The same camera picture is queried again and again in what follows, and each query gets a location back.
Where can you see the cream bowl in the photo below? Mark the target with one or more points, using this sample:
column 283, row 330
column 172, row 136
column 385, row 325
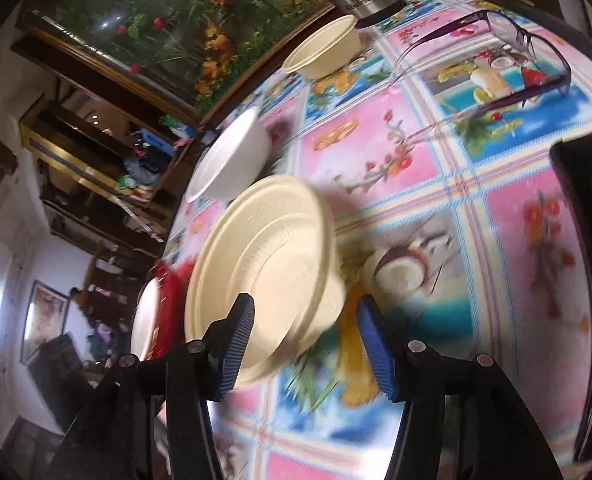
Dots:
column 321, row 45
column 261, row 260

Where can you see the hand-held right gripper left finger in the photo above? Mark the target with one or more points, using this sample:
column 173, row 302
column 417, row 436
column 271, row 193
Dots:
column 236, row 350

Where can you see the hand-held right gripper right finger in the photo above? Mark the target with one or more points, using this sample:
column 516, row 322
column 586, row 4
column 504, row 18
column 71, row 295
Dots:
column 378, row 350

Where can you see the purple framed eyeglasses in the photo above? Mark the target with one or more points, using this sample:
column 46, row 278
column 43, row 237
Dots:
column 561, row 72

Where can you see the white bowl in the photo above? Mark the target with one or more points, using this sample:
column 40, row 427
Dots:
column 231, row 160

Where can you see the framed wall poster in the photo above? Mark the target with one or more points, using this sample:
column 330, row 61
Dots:
column 43, row 320

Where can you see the red glass plate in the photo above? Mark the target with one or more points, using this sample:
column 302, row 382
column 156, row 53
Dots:
column 173, row 310

